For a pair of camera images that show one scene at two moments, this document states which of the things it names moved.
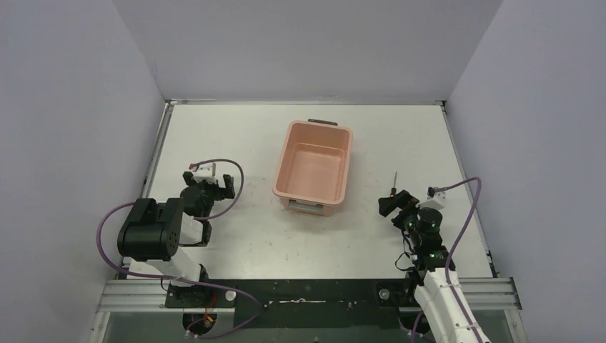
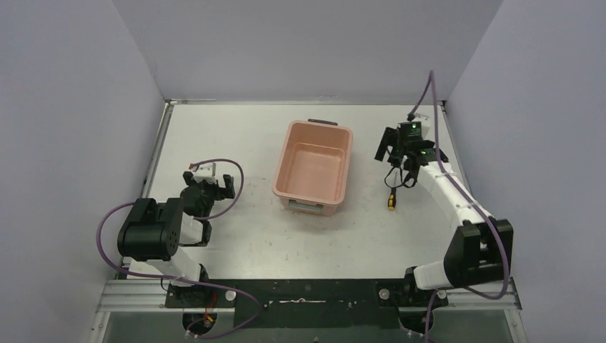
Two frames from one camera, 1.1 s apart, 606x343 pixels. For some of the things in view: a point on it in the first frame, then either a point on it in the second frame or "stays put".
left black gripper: x=206 y=185 stays put
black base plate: x=299 y=303 stays put
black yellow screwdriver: x=394 y=189 stays put
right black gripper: x=404 y=201 to x=394 y=138
